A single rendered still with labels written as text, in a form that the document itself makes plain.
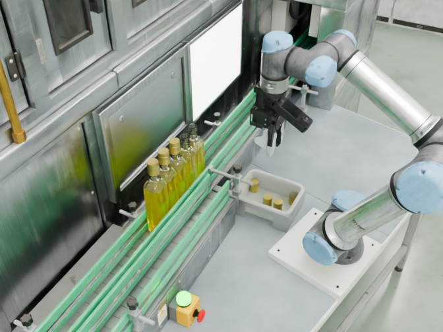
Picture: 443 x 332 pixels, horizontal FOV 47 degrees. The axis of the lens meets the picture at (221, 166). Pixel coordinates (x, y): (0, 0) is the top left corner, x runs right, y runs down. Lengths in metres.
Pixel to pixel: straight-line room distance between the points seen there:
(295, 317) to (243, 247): 0.31
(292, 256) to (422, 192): 0.63
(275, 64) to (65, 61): 0.52
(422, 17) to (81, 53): 4.12
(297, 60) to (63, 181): 0.70
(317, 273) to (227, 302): 0.30
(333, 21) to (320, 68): 1.03
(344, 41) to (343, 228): 0.51
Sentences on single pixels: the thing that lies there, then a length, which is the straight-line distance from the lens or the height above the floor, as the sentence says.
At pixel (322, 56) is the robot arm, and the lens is 1.28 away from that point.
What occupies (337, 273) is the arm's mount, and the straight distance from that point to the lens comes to 1.73.
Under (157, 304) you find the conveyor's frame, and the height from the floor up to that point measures 0.88.
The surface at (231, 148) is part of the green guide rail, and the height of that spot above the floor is 0.92.
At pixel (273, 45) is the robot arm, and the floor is 1.52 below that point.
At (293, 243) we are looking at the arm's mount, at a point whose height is 0.78.
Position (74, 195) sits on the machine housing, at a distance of 1.53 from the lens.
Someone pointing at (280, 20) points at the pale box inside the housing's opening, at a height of 1.08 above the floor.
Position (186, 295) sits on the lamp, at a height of 0.85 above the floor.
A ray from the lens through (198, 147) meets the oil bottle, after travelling 1.68.
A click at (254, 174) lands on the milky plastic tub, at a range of 1.96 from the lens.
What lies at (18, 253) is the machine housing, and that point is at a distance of 1.44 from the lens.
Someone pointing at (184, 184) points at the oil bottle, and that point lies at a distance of 1.66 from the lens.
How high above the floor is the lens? 2.11
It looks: 40 degrees down
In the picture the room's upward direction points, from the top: straight up
